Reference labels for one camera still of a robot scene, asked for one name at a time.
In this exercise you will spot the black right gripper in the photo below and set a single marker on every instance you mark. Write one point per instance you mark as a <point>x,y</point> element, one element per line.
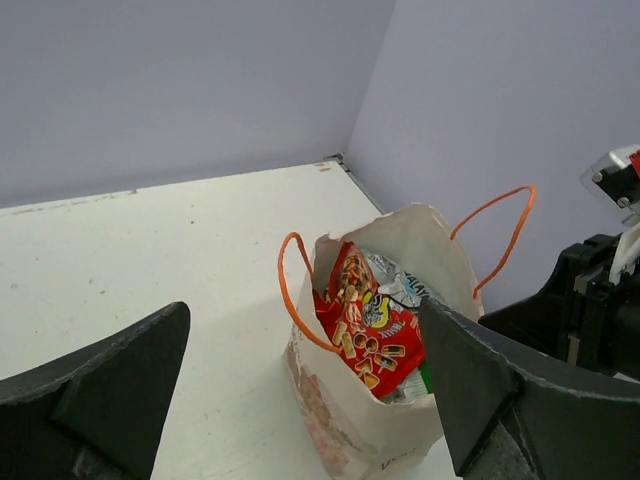
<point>580,316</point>

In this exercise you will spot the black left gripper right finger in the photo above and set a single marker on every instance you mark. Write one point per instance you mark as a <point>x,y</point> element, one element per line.
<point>511,412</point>

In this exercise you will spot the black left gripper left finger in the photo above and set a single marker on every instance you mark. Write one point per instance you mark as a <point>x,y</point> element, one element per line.
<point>97,412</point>

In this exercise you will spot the green snack bag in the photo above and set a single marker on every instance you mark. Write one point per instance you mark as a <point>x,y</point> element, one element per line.
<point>416,385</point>

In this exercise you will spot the beige paper bag orange handles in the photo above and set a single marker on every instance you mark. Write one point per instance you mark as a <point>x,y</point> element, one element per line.
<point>356,435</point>

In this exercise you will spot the small silver snack packet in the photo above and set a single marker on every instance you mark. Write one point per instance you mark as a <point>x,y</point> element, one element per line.
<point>403,287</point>

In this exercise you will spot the small red snack packet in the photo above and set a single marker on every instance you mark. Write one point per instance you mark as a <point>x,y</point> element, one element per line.
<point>377,337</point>

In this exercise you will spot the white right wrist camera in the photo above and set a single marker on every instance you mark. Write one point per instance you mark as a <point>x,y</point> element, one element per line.
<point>614,181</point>

